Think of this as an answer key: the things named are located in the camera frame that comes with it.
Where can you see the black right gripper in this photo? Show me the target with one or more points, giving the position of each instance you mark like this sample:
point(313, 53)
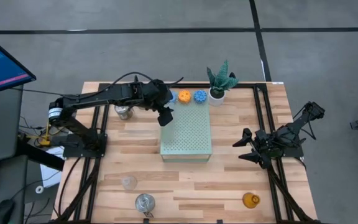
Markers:
point(267, 146)

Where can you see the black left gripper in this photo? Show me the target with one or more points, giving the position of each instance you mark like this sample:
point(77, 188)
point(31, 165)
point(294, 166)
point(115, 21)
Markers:
point(155, 93)

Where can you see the amber glass candle holder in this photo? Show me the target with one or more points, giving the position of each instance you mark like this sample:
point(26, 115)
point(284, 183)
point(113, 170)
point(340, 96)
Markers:
point(250, 200)

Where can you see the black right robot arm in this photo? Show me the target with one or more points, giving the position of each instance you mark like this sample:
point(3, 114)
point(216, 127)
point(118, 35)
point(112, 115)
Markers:
point(303, 121)

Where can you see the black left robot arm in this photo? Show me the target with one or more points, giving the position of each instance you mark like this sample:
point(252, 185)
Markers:
point(104, 95)

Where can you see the green perforated metal shelf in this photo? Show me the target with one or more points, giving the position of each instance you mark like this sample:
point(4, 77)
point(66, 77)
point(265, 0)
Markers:
point(191, 133)

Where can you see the snake plant in white pot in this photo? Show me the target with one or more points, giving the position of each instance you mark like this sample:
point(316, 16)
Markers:
point(221, 81)

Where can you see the white label strip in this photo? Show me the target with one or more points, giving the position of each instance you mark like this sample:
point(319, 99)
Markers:
point(278, 82)

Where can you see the yellow connector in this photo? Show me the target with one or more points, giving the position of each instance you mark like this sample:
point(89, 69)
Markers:
point(43, 140)

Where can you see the white paper sheet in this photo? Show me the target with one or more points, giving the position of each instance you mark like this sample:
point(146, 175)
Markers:
point(50, 174)

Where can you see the white tape roll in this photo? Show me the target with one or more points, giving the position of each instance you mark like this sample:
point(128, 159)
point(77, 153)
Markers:
point(39, 188)

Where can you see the grey desk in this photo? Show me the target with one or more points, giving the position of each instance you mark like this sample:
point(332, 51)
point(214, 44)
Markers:
point(2, 130)

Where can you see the black computer mouse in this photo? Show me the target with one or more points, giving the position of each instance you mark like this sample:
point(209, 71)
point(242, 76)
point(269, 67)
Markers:
point(3, 211)

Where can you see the black aluminium table frame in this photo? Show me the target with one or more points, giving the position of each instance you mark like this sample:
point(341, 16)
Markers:
point(244, 85)

